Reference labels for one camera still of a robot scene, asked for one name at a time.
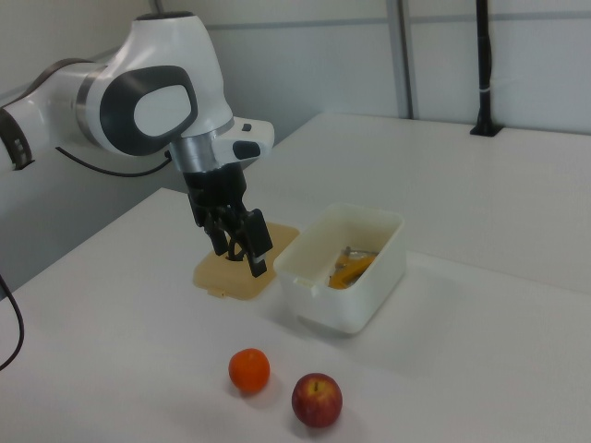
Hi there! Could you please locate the tan plastic lid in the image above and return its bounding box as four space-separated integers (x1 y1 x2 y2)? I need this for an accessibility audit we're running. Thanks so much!
192 221 300 302

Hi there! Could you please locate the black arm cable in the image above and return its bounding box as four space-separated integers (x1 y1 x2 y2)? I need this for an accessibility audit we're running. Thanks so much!
0 146 175 370

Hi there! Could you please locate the yellow and grey toy tool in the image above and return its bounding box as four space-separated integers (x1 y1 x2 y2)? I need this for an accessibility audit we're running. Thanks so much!
328 246 382 291

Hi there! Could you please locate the white plastic container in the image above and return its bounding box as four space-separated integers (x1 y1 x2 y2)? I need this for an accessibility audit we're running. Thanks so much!
272 201 406 338

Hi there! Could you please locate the black pole with base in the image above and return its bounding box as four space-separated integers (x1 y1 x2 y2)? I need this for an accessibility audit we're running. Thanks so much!
469 0 504 138

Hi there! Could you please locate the red toy apple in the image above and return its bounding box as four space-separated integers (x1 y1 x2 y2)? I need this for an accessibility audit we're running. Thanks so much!
291 372 344 428

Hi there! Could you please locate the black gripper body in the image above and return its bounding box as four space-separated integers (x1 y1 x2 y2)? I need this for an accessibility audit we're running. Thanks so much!
182 163 249 228

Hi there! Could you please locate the orange toy fruit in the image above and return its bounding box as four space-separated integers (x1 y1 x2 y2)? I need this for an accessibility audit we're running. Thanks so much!
228 348 271 394

